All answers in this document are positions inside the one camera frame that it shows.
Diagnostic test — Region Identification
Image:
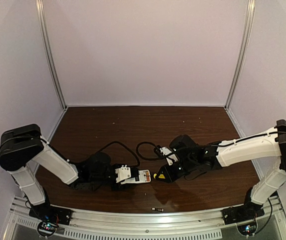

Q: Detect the left aluminium frame post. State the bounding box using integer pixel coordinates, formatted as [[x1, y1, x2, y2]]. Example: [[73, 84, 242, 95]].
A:
[[35, 0, 67, 110]]

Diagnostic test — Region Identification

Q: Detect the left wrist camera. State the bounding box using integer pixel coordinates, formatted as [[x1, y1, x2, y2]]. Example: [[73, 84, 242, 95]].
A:
[[115, 165, 131, 183]]

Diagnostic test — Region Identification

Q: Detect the right aluminium frame post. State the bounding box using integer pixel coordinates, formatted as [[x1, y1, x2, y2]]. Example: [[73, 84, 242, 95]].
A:
[[225, 0, 256, 110]]

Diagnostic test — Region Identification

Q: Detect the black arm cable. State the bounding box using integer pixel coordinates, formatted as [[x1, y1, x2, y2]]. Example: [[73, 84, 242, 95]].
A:
[[97, 141, 141, 167], [136, 141, 163, 161]]

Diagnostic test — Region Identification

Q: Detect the aluminium frame post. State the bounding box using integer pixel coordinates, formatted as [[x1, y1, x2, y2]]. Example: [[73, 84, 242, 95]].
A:
[[35, 0, 67, 110], [225, 0, 256, 110]]

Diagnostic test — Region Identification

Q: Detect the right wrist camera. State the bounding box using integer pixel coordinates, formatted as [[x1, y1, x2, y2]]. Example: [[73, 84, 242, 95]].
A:
[[154, 145, 178, 166]]

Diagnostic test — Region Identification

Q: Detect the white remote control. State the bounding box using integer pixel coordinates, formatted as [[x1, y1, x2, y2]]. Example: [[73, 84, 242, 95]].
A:
[[120, 168, 150, 185]]

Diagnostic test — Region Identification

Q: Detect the yellow handled screwdriver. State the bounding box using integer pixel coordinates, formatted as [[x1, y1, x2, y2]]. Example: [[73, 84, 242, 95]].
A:
[[153, 173, 165, 179]]

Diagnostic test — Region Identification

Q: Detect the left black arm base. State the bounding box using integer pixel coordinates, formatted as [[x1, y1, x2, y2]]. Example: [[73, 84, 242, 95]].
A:
[[29, 204, 72, 238]]

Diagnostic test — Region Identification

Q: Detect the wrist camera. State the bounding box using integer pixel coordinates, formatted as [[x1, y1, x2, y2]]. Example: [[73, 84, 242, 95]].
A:
[[115, 165, 131, 183], [154, 145, 178, 166]]

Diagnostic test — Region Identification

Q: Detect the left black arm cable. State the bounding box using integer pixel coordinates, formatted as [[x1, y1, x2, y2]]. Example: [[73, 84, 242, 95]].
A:
[[97, 141, 141, 167]]

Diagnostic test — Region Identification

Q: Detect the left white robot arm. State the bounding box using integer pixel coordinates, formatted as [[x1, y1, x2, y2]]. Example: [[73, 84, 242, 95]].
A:
[[0, 124, 141, 206]]

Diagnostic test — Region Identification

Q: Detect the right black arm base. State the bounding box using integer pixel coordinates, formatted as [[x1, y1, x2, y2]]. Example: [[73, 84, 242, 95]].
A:
[[221, 203, 265, 237]]

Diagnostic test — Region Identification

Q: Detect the front aluminium table rail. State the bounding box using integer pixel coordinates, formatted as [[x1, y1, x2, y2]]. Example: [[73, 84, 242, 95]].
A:
[[0, 196, 286, 240]]

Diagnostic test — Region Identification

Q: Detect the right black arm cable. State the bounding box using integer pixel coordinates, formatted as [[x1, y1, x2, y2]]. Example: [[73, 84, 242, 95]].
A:
[[136, 141, 163, 161]]

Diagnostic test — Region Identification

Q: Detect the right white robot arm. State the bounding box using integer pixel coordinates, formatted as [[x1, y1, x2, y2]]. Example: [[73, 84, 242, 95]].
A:
[[154, 119, 286, 207]]

